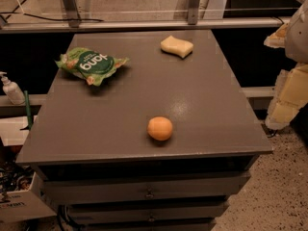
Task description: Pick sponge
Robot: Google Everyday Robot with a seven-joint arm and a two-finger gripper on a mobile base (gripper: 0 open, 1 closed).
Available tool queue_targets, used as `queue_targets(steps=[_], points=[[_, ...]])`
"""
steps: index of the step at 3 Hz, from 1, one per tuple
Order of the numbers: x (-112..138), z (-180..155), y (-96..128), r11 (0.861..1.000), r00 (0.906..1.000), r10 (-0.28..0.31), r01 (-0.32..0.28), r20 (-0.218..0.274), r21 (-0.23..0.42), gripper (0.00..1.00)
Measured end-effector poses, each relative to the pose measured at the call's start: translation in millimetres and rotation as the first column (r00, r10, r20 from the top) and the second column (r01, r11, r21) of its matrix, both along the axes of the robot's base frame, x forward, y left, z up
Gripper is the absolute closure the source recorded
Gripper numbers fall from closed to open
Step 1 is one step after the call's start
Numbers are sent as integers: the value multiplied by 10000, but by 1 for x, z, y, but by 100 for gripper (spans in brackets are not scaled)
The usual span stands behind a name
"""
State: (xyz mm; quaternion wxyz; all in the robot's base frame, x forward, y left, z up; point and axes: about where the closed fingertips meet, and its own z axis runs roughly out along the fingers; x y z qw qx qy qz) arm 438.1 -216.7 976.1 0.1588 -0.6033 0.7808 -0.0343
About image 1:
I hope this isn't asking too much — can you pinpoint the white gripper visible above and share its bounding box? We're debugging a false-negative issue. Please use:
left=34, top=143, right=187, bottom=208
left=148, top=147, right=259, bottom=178
left=264, top=0, right=308, bottom=130

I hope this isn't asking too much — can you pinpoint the yellow sponge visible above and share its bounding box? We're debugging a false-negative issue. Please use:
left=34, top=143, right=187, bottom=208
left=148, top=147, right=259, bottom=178
left=161, top=36, right=193, bottom=59

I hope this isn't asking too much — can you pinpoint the orange ball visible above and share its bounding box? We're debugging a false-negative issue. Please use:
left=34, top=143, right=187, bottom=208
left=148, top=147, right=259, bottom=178
left=147, top=116, right=173, bottom=141

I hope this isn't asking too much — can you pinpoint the grey drawer cabinet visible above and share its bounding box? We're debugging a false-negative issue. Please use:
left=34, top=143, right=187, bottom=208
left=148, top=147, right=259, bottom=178
left=17, top=30, right=271, bottom=231

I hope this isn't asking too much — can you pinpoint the green snack bag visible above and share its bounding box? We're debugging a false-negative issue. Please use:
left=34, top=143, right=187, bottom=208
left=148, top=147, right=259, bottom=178
left=56, top=47, right=129, bottom=87

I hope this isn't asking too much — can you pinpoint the green stick tool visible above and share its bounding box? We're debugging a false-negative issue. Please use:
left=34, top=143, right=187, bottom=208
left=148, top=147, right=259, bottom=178
left=21, top=90, right=34, bottom=131

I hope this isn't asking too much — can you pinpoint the white pump bottle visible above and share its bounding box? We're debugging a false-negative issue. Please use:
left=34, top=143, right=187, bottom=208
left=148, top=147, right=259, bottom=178
left=0, top=71, right=25, bottom=105

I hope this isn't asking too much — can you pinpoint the white cardboard box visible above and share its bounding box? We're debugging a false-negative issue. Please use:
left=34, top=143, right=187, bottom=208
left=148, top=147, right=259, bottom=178
left=0, top=116, right=56, bottom=222

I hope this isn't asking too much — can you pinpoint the metal frame rail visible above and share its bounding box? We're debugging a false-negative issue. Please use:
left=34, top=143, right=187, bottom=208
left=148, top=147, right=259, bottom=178
left=0, top=0, right=308, bottom=35

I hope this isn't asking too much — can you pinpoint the black cable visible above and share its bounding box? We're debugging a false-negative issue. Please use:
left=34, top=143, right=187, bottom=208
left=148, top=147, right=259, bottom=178
left=0, top=0, right=105, bottom=23

